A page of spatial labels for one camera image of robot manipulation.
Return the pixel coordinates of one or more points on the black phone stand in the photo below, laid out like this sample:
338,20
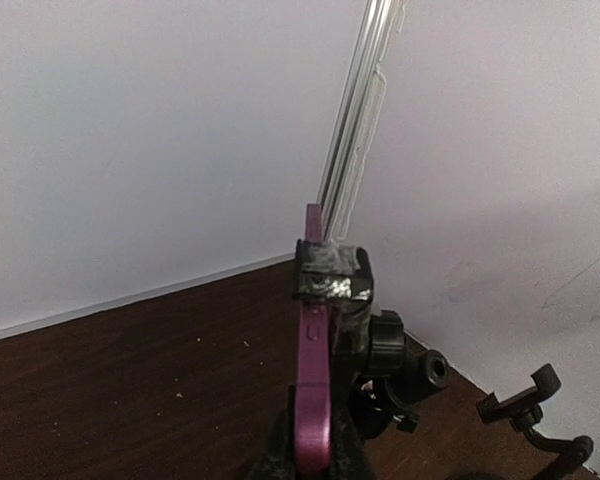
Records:
376,379
524,412

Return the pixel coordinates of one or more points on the pink phone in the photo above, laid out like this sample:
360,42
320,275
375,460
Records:
312,398

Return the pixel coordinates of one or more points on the right aluminium frame post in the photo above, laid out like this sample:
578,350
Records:
358,115

